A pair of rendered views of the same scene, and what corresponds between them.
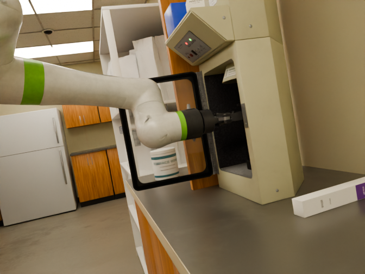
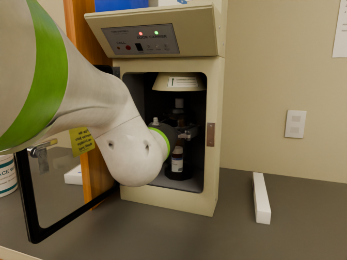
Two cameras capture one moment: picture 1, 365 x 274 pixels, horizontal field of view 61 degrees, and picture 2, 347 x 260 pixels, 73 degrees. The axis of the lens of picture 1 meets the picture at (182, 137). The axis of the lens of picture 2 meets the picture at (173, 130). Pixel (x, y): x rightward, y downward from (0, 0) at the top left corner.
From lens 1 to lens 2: 75 cm
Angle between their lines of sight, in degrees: 56
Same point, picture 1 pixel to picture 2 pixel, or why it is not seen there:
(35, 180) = not seen: outside the picture
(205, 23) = (214, 28)
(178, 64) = (83, 50)
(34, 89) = (45, 107)
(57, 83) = (79, 85)
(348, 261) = not seen: outside the picture
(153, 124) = (157, 155)
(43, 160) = not seen: outside the picture
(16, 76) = (14, 41)
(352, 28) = (229, 61)
